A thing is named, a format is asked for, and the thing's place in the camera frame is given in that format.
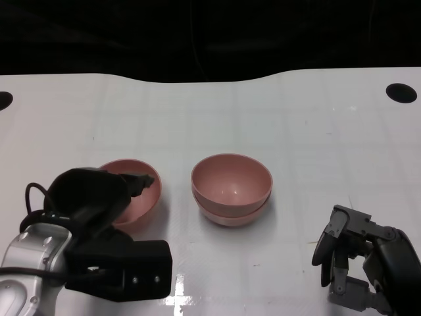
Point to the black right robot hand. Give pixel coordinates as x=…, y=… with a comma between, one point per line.
x=391, y=263

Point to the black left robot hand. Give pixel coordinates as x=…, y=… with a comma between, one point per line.
x=85, y=194

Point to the pink plastic bowl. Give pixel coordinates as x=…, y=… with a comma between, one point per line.
x=230, y=181
x=144, y=207
x=230, y=220

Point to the black round table grommet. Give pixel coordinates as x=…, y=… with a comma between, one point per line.
x=402, y=93
x=5, y=100

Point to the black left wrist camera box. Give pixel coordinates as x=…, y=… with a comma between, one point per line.
x=138, y=270

